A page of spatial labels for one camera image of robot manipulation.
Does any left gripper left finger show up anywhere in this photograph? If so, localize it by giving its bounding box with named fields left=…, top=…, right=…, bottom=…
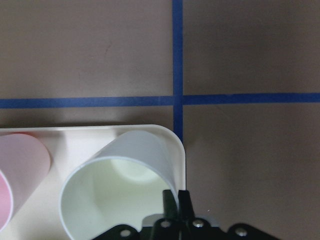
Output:
left=162, top=189, right=180, bottom=225

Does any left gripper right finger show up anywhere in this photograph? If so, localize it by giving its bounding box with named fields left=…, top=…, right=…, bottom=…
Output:
left=178, top=190, right=196, bottom=225

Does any white plastic cup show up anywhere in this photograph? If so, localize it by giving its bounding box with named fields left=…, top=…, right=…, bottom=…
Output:
left=59, top=130, right=184, bottom=240

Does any pink plastic cup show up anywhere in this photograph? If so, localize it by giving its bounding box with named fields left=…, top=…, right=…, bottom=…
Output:
left=0, top=133, right=51, bottom=230

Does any cream plastic tray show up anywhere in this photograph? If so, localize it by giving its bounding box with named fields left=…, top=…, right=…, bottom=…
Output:
left=0, top=124, right=186, bottom=240

